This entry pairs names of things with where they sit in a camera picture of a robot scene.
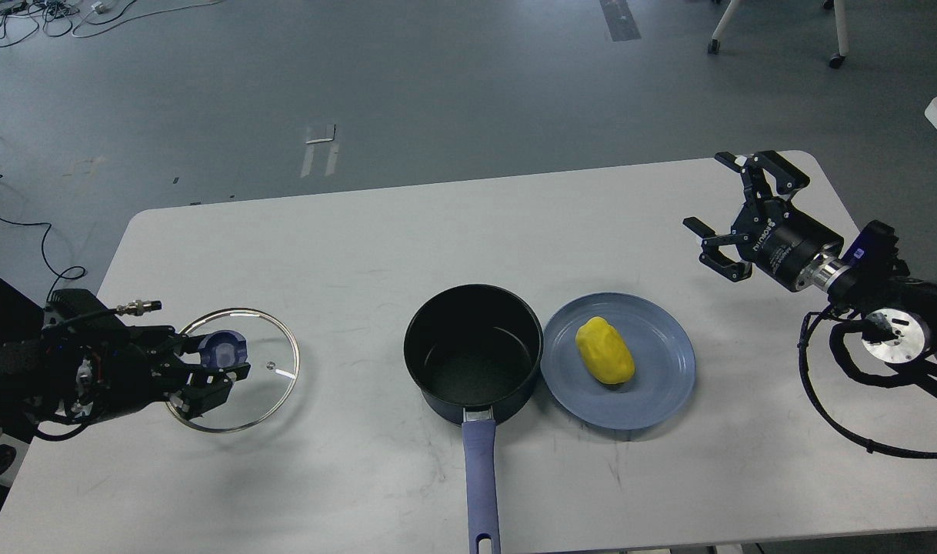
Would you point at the glass lid blue knob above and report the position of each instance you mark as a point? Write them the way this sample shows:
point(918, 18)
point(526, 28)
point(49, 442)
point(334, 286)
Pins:
point(274, 356)

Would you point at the black box at left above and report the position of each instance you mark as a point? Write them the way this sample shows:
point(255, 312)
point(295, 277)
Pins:
point(20, 318)

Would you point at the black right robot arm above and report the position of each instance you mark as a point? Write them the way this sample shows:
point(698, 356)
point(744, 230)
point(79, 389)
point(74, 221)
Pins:
point(884, 331)

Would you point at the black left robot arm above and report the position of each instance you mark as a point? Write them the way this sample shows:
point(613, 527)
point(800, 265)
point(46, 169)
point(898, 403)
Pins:
point(76, 363)

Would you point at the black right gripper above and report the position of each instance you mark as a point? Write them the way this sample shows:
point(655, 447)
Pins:
point(769, 232)

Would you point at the yellow potato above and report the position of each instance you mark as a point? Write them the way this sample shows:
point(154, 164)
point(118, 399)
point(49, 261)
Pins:
point(604, 352)

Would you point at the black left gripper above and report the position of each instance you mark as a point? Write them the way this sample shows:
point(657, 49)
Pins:
point(134, 366)

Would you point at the white chair legs with casters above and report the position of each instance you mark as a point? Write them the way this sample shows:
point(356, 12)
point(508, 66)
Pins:
point(837, 8)

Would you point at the black pot blue handle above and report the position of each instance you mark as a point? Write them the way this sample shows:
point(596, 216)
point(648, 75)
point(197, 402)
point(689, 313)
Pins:
point(474, 351)

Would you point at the blue plate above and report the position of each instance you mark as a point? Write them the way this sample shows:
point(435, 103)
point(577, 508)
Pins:
point(660, 348)

